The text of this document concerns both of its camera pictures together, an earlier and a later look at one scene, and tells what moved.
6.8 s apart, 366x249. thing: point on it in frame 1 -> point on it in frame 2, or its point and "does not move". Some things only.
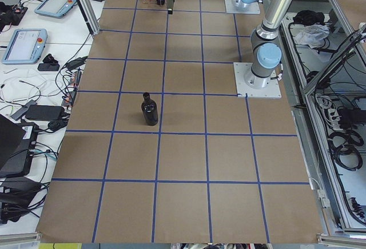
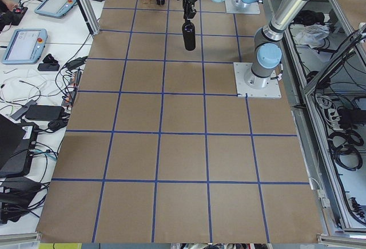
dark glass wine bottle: x=150 y=108 -> x=189 y=34
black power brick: x=44 y=112 does not move
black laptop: x=16 y=141 does not move
